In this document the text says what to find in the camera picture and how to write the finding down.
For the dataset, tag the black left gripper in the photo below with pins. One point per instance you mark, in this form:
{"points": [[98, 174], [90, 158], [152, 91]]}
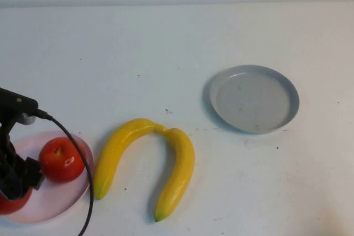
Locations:
{"points": [[11, 172]]}

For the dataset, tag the red plastic apple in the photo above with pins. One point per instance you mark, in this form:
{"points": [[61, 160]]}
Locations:
{"points": [[58, 164], [11, 207]]}

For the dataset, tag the yellow plastic banana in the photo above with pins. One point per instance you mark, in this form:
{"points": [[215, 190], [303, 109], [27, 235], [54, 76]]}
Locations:
{"points": [[179, 164], [116, 150]]}

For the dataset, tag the pink plate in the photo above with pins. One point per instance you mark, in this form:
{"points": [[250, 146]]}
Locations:
{"points": [[55, 197]]}

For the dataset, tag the grey plate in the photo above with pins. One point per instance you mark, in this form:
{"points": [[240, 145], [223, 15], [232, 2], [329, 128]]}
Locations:
{"points": [[249, 103]]}

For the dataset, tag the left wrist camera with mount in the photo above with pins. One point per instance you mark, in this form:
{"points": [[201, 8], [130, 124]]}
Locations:
{"points": [[16, 103]]}

